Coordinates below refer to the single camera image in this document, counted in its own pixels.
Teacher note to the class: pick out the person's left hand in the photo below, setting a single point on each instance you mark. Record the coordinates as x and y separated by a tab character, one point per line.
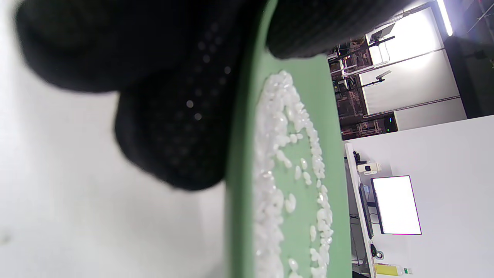
154	58

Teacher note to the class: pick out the green plate with rice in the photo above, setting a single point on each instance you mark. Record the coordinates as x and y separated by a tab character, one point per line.
239	212

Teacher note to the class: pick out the cluttered metal shelf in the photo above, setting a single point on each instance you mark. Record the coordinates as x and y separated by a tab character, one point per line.
351	104

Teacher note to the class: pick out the white partition panel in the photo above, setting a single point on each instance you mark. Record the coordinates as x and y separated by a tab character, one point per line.
413	81

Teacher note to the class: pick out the white-screen monitor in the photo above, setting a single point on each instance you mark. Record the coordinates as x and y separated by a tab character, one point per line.
395	204

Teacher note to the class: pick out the ceiling light bar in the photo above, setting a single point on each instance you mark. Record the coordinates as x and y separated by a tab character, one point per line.
444	17

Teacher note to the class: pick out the tape roll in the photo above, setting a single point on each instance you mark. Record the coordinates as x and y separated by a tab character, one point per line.
379	255

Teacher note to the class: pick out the yellow bottle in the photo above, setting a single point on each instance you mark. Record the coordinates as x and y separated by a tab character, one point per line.
388	269

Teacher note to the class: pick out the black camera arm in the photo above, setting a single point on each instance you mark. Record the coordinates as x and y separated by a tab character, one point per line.
382	75

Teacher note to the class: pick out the white camera device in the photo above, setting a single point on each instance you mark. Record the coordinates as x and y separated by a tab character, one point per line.
368	167

